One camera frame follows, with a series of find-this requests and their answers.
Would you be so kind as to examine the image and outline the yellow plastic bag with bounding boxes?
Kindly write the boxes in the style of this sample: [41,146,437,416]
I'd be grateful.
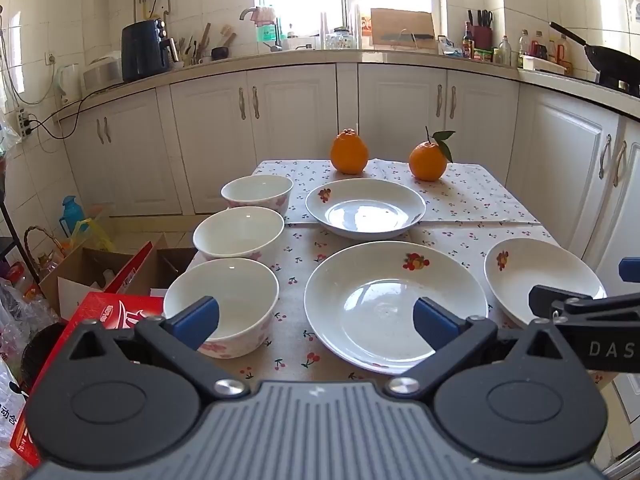
[70,217,116,253]

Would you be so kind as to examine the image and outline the brown cutting board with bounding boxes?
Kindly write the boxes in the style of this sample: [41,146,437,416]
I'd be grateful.
[370,8,441,52]

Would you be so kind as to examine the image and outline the white plastic tray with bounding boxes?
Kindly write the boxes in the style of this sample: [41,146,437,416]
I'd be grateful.
[520,55,568,75]

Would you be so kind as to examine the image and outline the red carton box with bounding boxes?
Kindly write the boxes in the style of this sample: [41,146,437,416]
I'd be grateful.
[10,291,166,468]

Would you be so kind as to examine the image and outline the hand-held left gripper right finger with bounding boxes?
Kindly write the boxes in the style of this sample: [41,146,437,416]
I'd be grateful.
[386,296,568,398]

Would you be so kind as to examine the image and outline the blue thermos jug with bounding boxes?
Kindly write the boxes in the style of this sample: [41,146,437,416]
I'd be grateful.
[61,195,87,237]

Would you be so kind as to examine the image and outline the white electric kettle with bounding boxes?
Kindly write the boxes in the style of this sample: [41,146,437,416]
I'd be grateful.
[54,63,83,105]

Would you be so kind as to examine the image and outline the white floral bowl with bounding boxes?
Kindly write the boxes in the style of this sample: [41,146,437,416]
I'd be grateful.
[193,206,286,262]
[163,258,280,359]
[221,175,294,213]

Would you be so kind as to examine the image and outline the large white fruit-print plate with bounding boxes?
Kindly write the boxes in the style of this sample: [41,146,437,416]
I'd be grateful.
[304,241,489,376]

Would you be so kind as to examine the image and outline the glass jar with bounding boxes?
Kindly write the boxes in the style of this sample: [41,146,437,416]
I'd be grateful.
[325,27,358,50]

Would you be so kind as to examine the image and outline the wicker basket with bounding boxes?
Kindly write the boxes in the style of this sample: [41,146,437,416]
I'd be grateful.
[24,226,68,281]

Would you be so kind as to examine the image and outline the silver kitchen faucet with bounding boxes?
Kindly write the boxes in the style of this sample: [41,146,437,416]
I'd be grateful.
[239,7,284,53]

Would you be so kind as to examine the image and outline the cardboard box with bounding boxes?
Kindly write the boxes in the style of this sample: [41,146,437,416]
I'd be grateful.
[150,247,198,296]
[39,246,136,321]

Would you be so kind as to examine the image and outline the black bin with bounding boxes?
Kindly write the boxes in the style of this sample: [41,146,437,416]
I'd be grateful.
[20,322,68,391]

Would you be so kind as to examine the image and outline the orange without leaf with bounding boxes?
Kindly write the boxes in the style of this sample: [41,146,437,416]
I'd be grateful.
[330,129,370,176]

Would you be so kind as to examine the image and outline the white kitchen cabinet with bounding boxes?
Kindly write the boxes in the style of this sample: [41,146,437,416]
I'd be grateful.
[60,60,640,311]

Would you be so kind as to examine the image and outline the cherry print tablecloth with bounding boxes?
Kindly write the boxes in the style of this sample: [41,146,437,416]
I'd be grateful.
[220,221,618,391]
[251,159,543,226]

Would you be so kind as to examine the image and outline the kitchen utensil holder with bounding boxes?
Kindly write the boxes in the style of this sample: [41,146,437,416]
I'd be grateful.
[170,22,213,67]

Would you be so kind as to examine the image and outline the beige kitchen counter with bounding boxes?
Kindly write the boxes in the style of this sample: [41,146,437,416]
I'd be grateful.
[55,45,640,126]

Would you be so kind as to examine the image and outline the black power cable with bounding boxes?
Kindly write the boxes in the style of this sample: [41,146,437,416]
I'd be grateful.
[27,82,151,141]

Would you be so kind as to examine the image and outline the dark red knife block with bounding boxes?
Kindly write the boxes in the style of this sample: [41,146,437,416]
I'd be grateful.
[467,9,495,51]

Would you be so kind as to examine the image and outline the clear plastic bag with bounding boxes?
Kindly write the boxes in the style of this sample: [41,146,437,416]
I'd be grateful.
[0,260,61,386]

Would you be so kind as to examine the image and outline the black air fryer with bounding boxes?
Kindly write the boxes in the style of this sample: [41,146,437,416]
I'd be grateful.
[121,18,174,84]

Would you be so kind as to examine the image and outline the orange with green leaf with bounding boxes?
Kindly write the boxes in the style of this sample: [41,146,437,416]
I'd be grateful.
[409,126,457,182]

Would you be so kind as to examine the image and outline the black wok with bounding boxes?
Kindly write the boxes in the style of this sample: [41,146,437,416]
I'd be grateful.
[548,21,640,97]

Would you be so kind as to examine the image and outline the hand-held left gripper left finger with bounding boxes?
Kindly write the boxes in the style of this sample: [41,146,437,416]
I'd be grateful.
[69,296,251,404]

